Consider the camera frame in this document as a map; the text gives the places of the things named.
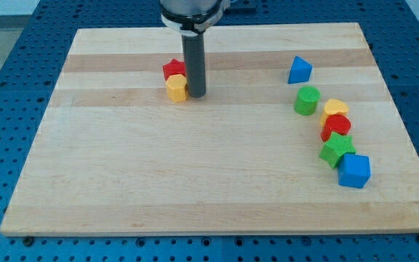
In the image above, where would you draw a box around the red star block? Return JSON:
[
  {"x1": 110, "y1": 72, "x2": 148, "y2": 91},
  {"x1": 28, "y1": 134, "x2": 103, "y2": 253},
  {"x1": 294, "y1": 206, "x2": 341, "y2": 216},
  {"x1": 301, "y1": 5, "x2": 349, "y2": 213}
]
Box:
[{"x1": 162, "y1": 59, "x2": 186, "y2": 81}]

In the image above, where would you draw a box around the blue triangle block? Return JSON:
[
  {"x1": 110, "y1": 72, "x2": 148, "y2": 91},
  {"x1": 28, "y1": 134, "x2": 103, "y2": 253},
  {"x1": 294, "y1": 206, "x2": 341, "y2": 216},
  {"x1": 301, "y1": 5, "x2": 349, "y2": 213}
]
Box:
[{"x1": 287, "y1": 56, "x2": 314, "y2": 84}]

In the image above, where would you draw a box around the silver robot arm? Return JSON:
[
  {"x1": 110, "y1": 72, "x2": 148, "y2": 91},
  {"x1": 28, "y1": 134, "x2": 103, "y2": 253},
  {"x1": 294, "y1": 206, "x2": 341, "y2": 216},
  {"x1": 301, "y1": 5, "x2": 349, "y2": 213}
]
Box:
[{"x1": 159, "y1": 0, "x2": 231, "y2": 36}]

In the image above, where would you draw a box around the green star block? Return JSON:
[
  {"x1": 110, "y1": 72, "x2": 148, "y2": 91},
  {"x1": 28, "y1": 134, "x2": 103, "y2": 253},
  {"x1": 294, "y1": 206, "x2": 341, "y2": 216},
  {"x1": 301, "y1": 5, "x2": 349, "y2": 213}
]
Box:
[{"x1": 319, "y1": 132, "x2": 356, "y2": 169}]

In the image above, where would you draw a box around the red cylinder block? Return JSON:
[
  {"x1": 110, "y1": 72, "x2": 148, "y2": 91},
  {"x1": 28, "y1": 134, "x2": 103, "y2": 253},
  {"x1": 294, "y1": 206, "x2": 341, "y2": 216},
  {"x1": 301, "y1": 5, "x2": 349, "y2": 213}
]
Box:
[{"x1": 320, "y1": 114, "x2": 351, "y2": 142}]

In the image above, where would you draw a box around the light wooden board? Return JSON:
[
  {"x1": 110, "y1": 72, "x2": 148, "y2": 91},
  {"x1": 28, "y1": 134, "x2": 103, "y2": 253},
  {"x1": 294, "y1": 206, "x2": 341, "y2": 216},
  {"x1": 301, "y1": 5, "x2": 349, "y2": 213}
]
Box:
[{"x1": 0, "y1": 23, "x2": 419, "y2": 237}]

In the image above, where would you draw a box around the yellow heart block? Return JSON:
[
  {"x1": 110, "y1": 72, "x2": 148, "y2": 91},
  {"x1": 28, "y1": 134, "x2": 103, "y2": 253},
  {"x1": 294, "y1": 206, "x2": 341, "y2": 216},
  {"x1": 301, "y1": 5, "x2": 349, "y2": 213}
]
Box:
[{"x1": 319, "y1": 99, "x2": 349, "y2": 127}]

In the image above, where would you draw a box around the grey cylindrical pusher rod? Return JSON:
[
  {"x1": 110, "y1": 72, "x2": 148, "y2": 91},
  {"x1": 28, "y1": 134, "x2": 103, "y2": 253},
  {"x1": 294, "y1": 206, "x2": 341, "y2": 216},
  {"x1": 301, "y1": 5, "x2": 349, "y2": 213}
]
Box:
[{"x1": 182, "y1": 33, "x2": 207, "y2": 98}]

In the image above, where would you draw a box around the green cylinder block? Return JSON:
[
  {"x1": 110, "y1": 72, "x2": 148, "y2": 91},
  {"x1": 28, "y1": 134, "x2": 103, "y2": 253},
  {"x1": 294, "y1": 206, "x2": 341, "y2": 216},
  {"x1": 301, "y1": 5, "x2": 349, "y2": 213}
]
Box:
[{"x1": 294, "y1": 86, "x2": 321, "y2": 116}]

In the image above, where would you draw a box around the blue cube block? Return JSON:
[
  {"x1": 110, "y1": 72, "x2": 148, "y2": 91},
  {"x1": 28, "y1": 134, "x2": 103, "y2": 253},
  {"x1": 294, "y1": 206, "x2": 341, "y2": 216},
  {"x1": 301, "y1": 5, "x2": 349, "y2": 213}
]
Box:
[{"x1": 338, "y1": 154, "x2": 371, "y2": 188}]

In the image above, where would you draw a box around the yellow hexagon block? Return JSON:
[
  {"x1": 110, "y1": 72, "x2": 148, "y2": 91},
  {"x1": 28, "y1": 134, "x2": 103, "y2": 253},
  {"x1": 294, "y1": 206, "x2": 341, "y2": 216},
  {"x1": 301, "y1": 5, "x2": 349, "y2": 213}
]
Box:
[{"x1": 166, "y1": 74, "x2": 188, "y2": 103}]

